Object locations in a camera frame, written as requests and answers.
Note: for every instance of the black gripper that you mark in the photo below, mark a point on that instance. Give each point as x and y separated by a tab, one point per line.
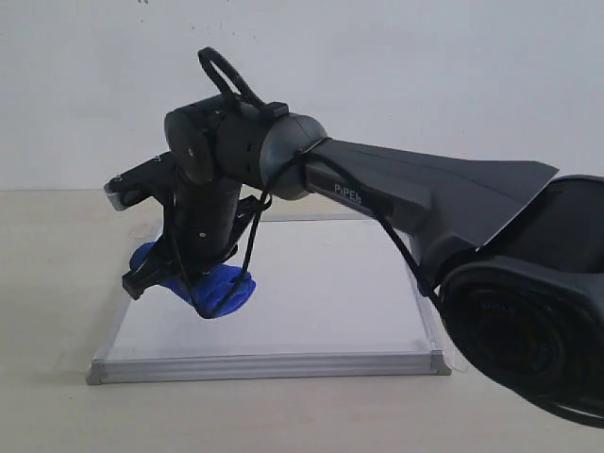
202	225

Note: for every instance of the blue microfibre cloth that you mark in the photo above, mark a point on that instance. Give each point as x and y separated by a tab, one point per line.
210	290

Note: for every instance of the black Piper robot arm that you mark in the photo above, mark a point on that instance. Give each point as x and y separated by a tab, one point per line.
509	253

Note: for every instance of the clear tape back left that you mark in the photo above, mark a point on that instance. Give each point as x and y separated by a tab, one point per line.
145	232

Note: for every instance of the clear tape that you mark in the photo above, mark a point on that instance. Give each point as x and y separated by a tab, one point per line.
145	232
446	359

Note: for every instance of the clear tape front right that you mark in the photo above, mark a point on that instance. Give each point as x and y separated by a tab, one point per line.
446	359

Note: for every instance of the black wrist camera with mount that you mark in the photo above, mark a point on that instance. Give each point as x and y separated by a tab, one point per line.
154	178

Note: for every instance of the white board with aluminium frame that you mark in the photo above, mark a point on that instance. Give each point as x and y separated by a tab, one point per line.
334	298

